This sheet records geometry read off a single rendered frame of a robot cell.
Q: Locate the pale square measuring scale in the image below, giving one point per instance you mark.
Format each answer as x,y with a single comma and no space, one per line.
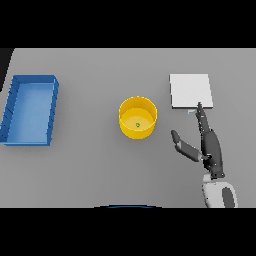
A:
190,90

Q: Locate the yellow bowl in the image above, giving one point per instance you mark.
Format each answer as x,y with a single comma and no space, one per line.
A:
137,130

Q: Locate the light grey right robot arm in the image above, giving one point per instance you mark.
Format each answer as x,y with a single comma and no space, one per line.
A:
218,195

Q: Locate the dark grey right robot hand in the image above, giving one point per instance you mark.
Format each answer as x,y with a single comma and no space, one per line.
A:
212,146

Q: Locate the blue plastic tray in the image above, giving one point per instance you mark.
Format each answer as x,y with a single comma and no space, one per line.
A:
30,110

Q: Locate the green nut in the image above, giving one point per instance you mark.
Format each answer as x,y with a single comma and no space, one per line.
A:
137,125

